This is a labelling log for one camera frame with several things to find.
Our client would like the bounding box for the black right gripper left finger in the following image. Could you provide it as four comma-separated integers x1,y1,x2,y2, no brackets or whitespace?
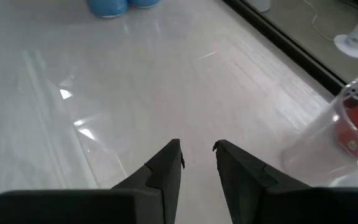
0,138,185,224

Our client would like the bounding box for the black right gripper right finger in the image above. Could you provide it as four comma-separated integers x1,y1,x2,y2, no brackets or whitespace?
212,139,358,224

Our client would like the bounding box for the clear plastic bin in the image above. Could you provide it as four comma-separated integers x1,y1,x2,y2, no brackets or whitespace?
280,65,358,189

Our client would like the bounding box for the white fan base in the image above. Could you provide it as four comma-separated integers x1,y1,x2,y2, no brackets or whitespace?
333,4,358,59

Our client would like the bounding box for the black metal table frame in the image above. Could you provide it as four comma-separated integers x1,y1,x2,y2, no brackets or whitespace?
221,0,346,96

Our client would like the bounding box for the thin white floor cable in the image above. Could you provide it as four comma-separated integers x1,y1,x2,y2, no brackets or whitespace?
301,0,335,42

